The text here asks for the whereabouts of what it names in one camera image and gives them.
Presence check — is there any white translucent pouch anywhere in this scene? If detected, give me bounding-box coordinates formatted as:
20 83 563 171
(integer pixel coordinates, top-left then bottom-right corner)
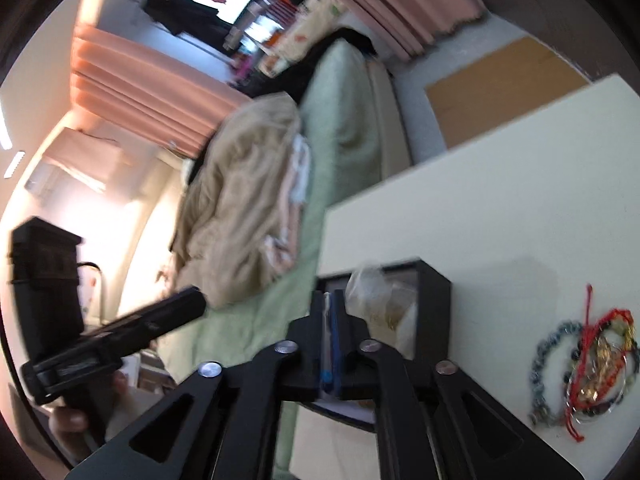
345 266 418 360

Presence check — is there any grey blue bead bracelet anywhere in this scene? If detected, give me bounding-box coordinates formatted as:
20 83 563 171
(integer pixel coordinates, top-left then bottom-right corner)
528 320 586 428

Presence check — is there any silver bangle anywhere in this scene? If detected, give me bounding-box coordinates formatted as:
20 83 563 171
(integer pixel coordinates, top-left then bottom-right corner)
565 339 639 424

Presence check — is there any black and green bead bracelet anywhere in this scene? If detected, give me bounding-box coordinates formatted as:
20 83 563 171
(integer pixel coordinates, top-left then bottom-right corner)
563 318 640 418

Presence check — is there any black jewelry box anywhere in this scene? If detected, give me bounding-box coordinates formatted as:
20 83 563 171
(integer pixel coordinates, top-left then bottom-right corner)
302 259 452 432

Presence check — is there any person's left hand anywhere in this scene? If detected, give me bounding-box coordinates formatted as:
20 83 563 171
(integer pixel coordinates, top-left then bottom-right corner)
49 370 129 462

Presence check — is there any beige duvet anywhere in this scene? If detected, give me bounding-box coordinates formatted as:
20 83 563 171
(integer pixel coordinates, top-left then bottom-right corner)
171 93 311 309

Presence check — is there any white bedside table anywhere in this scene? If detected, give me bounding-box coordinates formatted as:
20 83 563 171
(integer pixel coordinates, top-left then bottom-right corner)
291 76 639 479

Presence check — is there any black garment on bed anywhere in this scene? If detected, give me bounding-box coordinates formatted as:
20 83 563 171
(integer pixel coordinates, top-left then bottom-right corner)
244 27 379 106

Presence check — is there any pink curtain left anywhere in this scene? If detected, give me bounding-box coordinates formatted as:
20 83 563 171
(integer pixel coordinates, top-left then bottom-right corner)
70 24 250 158

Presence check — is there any patterned floral bedding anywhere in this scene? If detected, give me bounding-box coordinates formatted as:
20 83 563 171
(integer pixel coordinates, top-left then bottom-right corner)
258 0 347 77

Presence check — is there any flat cardboard sheet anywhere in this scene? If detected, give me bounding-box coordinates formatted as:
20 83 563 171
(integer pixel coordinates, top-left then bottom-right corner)
425 37 588 148

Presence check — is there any hanging black garment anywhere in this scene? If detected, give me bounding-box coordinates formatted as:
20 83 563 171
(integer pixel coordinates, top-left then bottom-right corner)
141 0 231 53

